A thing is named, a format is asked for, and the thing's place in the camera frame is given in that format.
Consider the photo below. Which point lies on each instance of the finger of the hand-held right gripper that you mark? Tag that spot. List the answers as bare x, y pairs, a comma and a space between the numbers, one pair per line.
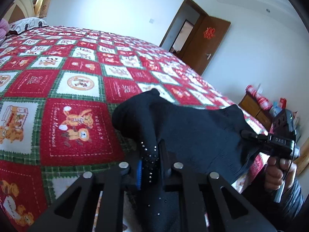
253, 136

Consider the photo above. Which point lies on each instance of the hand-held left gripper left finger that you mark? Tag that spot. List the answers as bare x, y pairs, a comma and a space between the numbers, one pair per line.
139, 176

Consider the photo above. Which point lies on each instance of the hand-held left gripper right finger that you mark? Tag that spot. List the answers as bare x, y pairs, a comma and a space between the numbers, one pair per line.
165, 166

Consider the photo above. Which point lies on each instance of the black pants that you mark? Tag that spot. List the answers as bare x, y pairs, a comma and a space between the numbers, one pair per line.
193, 130

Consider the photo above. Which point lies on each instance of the person's right forearm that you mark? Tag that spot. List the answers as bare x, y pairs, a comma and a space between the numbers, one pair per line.
293, 205

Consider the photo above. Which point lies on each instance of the person's right hand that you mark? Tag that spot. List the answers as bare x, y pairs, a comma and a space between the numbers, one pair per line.
271, 176

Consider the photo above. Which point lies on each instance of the wooden bedside cabinet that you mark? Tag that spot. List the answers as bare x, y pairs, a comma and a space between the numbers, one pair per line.
253, 111

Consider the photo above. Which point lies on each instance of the blue cloth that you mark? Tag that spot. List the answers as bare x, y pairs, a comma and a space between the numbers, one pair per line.
276, 110

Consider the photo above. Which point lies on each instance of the red bag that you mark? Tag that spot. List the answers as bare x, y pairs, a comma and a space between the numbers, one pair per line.
283, 102

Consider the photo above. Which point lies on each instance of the red plaid cloth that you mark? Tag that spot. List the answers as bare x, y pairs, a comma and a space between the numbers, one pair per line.
259, 96

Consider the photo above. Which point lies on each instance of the person's dark clothing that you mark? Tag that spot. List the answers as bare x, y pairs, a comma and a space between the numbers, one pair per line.
287, 224

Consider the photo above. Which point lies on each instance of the brown wooden door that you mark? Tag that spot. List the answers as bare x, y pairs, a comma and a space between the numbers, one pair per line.
205, 48

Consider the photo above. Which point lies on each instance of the red paper door decoration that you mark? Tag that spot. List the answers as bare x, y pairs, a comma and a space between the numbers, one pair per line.
209, 32

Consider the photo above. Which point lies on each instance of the red checked printed blanket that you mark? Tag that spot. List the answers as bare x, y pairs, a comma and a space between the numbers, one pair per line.
72, 82

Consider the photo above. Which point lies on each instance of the white patterned pillow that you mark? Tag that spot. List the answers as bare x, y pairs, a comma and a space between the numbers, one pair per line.
26, 25

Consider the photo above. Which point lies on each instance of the pink quilt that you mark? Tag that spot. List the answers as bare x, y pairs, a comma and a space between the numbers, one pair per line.
3, 29

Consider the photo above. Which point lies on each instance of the cream wooden headboard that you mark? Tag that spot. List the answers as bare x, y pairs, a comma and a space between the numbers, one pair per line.
23, 11

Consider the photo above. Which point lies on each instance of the brown door frame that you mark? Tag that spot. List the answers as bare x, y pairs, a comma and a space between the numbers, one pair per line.
177, 17

